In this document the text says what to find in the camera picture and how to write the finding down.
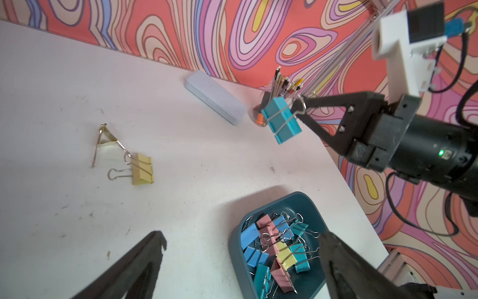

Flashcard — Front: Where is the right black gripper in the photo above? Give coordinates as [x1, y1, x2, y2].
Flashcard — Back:
[291, 92, 422, 172]

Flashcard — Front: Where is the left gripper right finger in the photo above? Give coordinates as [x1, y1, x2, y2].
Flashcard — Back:
[319, 232, 411, 299]

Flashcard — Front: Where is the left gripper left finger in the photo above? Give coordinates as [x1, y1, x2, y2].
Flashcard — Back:
[74, 230, 167, 299]

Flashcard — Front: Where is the teal binder clip lone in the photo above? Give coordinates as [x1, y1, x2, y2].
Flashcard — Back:
[290, 244, 320, 274]

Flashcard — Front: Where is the pink binder clip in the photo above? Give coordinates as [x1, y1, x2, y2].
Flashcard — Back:
[260, 233, 281, 256]
[270, 258, 297, 294]
[255, 214, 279, 240]

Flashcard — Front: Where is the dark teal storage tray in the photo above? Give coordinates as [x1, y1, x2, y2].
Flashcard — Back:
[229, 192, 328, 299]

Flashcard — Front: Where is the blue binder clip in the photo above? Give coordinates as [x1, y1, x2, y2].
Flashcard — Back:
[243, 246, 269, 268]
[240, 224, 260, 250]
[273, 212, 294, 239]

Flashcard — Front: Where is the yellow binder clip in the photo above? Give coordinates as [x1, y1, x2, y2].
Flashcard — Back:
[275, 242, 297, 270]
[107, 153, 154, 186]

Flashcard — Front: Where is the olive binder clip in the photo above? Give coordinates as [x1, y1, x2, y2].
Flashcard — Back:
[91, 123, 131, 168]

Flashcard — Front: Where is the large teal binder clip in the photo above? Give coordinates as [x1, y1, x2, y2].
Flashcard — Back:
[290, 221, 320, 239]

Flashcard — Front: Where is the blue binder clip top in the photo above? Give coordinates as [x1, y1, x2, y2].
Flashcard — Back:
[273, 212, 294, 239]

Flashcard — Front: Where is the clear pen cup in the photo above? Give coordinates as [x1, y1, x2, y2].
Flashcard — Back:
[249, 66, 304, 127]

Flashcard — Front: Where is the translucent plastic case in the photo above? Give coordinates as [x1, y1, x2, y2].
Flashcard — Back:
[184, 71, 246, 125]

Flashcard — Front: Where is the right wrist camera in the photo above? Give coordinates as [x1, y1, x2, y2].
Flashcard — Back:
[372, 1, 447, 103]

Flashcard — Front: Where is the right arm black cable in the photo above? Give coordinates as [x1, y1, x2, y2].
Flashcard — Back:
[384, 22, 478, 237]

